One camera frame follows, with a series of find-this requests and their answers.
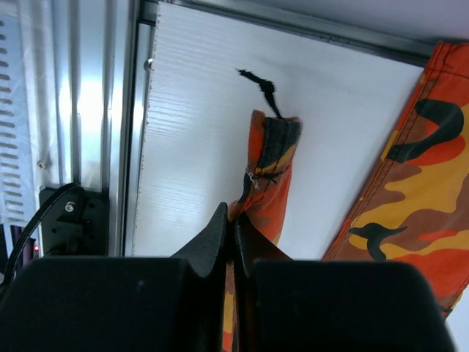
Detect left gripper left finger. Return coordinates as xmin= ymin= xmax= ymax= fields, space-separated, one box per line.
xmin=1 ymin=203 xmax=228 ymax=351

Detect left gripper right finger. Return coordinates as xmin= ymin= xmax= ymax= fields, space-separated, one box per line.
xmin=234 ymin=215 xmax=454 ymax=351

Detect orange camouflage trousers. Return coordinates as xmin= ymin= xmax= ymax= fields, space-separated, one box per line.
xmin=222 ymin=42 xmax=468 ymax=351

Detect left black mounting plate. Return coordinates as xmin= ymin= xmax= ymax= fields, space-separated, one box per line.
xmin=41 ymin=189 xmax=109 ymax=256

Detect slotted cable duct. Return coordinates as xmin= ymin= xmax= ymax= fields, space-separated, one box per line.
xmin=1 ymin=14 xmax=36 ymax=227

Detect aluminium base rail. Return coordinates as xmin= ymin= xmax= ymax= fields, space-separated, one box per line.
xmin=17 ymin=1 xmax=152 ymax=256

